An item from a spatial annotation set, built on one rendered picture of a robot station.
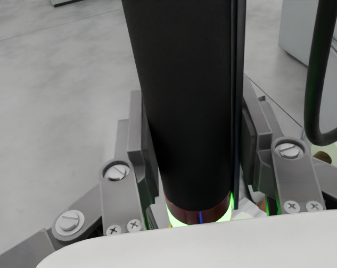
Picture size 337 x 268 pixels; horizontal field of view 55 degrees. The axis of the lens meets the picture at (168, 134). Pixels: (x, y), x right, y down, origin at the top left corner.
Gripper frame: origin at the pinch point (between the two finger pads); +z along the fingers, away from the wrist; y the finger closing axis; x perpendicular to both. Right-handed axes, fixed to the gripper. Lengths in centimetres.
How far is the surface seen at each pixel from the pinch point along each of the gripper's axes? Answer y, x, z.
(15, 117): -155, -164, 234
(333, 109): 71, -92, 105
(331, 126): 71, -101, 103
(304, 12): 116, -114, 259
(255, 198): 14, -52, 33
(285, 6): 109, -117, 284
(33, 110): -139, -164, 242
